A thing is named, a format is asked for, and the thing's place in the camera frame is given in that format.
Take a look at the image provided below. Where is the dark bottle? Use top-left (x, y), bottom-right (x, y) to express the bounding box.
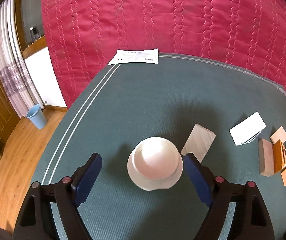
top-left (29, 26), bottom-right (40, 42)

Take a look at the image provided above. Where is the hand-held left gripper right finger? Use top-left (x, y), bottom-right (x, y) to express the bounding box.
top-left (184, 153), bottom-right (275, 240)

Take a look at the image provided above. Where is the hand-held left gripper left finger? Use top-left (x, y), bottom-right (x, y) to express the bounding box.
top-left (12, 152), bottom-right (103, 240)

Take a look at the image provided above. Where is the red quilted blanket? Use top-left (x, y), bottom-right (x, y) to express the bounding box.
top-left (41, 0), bottom-right (286, 120)

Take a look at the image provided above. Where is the blue waste bin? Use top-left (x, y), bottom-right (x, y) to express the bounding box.
top-left (26, 104), bottom-right (47, 130)

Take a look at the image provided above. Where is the small light wooden block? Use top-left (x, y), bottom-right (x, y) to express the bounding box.
top-left (270, 126), bottom-right (286, 144)

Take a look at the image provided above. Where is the white bowl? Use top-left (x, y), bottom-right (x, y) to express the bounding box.
top-left (127, 136), bottom-right (184, 191)

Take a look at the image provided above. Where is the tan wooden block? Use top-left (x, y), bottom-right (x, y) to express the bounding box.
top-left (258, 138), bottom-right (275, 177)

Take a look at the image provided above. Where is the white paper sheet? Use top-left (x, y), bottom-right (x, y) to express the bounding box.
top-left (108, 48), bottom-right (160, 65)

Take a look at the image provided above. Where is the orange striped box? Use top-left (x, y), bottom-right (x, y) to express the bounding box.
top-left (272, 139), bottom-right (286, 174)

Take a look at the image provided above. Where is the light wooden board block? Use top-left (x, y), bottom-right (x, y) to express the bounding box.
top-left (180, 124), bottom-right (216, 163)

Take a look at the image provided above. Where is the white patterned curtain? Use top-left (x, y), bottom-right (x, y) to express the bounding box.
top-left (0, 0), bottom-right (43, 118)

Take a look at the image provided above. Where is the wooden ledge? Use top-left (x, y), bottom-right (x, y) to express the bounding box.
top-left (20, 35), bottom-right (48, 58)

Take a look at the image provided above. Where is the green mat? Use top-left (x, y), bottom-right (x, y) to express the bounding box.
top-left (34, 52), bottom-right (286, 240)

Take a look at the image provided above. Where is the white box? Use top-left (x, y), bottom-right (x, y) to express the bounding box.
top-left (229, 112), bottom-right (267, 146)

